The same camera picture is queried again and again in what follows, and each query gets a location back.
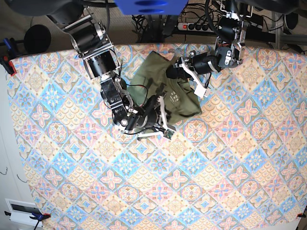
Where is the blue orange clamp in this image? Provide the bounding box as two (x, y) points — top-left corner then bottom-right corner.
(0, 38), (17, 76)
(4, 211), (50, 222)

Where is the white power strip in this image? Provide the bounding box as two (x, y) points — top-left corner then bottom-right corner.
(177, 23), (213, 33)

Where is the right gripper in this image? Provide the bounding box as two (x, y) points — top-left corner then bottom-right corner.
(119, 94), (175, 139)

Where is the green t-shirt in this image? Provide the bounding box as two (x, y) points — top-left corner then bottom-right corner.
(128, 51), (202, 125)

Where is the blue orange clamp top left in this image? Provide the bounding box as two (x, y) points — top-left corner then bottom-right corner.
(0, 38), (17, 76)

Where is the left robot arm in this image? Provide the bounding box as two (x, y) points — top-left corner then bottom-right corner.
(166, 0), (252, 87)

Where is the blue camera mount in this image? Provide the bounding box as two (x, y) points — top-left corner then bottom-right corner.
(114, 0), (188, 15)

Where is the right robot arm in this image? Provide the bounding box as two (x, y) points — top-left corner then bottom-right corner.
(57, 2), (176, 139)

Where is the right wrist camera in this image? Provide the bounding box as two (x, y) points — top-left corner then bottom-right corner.
(163, 129), (175, 140)

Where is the orange clamp bottom right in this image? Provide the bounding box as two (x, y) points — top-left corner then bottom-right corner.
(297, 213), (307, 218)

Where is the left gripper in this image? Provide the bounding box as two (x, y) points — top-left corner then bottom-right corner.
(166, 51), (222, 86)

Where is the blue orange clamp bottom left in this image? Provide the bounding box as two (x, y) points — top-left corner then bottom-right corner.
(4, 211), (50, 222)

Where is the patterned tablecloth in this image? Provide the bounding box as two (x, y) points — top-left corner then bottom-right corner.
(6, 47), (307, 230)

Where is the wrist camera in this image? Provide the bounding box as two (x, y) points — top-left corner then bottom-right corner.
(194, 85), (210, 98)
(163, 129), (175, 140)

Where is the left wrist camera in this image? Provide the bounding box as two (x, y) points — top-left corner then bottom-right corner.
(194, 85), (210, 98)

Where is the black round stool base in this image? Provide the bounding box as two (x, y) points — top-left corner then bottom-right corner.
(24, 24), (51, 54)

